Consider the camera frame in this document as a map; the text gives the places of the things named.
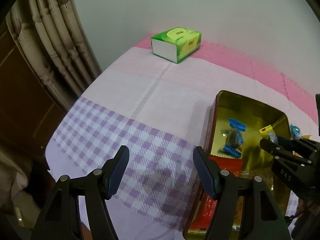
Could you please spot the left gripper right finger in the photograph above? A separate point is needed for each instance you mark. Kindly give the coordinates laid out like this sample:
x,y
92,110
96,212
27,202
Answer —
x,y
261,216

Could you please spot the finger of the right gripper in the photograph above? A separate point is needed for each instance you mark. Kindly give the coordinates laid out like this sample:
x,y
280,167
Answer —
x,y
312,144
280,149

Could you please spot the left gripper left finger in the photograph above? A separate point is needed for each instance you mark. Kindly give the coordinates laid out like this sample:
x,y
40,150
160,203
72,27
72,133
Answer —
x,y
60,218

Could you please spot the clear bag fried snacks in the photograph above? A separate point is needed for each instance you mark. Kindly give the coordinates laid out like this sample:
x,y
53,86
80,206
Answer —
x,y
267,177

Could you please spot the yellow clear snack packet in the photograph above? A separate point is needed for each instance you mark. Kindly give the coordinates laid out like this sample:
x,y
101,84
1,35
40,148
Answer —
x,y
268,133

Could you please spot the orange yellow snack packet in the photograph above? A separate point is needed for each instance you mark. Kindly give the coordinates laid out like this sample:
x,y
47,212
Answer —
x,y
301,147

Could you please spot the blue candy top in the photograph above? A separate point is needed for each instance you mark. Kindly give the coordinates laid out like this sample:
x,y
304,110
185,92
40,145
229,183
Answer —
x,y
295,132

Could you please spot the blue wrapped candy middle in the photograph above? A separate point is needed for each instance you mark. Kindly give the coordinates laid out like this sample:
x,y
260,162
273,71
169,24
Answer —
x,y
233,139

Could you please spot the gold toffee tin box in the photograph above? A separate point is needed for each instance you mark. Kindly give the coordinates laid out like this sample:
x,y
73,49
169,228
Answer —
x,y
255,115

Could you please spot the red snack packet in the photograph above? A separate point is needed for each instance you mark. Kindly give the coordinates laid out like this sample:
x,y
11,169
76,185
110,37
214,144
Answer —
x,y
206,200

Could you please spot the pink purple checkered tablecloth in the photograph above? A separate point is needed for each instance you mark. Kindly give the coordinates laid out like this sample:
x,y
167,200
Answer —
x,y
159,110

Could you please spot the green tissue pack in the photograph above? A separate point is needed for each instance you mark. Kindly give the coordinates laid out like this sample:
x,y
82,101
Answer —
x,y
176,44

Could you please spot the beige curtain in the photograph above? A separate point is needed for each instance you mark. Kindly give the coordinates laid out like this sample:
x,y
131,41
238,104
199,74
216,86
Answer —
x,y
47,33

